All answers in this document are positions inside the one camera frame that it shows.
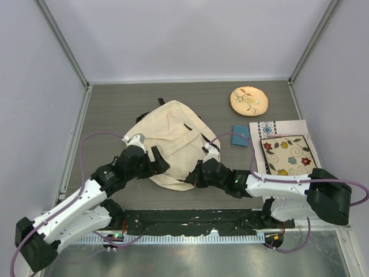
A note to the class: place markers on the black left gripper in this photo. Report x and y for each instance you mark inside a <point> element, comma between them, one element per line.
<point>158,167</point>

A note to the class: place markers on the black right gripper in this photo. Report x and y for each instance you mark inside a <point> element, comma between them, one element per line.
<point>195,178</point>

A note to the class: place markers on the cream canvas backpack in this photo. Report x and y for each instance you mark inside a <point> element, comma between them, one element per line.
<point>179,134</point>

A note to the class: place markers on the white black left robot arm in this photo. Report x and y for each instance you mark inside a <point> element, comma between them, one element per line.
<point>40,240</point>

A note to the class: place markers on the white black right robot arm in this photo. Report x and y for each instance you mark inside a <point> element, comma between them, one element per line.
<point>286,197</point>

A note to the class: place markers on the small blue wallet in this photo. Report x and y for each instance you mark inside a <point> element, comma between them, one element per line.
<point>239,132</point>

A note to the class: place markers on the patterned white placemat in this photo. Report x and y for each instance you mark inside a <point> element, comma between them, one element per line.
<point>266,129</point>

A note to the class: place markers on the square flower pattern plate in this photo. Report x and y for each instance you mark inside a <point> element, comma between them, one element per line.
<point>288,155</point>

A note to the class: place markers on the round bird pattern plate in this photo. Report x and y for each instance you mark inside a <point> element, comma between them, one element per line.
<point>249,101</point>

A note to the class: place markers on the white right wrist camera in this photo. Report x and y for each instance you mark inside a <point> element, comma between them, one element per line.
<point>210,152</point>

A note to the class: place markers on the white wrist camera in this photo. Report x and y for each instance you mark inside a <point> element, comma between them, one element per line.
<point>210,152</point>
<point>137,140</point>

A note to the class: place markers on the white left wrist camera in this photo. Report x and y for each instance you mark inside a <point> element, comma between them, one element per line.
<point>137,140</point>

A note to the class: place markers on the black mounting base plate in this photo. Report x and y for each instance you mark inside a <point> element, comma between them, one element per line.
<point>196,222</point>

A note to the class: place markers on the white slotted cable duct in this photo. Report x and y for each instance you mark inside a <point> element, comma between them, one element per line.
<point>212,238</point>

